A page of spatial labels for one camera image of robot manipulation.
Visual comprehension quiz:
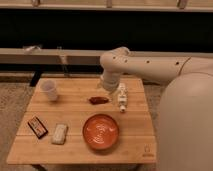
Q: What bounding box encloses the orange ceramic bowl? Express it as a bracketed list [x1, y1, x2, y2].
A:
[82, 114, 119, 150]

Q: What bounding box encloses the white wrapped snack packet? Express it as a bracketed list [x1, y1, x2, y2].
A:
[51, 124, 68, 145]

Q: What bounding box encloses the long grey rail beam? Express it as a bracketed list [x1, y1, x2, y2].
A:
[0, 48, 213, 65]

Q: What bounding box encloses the dark red pepper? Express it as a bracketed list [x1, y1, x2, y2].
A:
[89, 96, 109, 105]

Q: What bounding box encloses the wooden slatted table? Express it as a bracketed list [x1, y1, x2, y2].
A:
[7, 78, 156, 166]

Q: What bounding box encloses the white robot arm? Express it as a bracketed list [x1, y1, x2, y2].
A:
[100, 47, 213, 171]

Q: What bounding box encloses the dark snack box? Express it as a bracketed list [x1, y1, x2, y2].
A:
[28, 116, 48, 139]

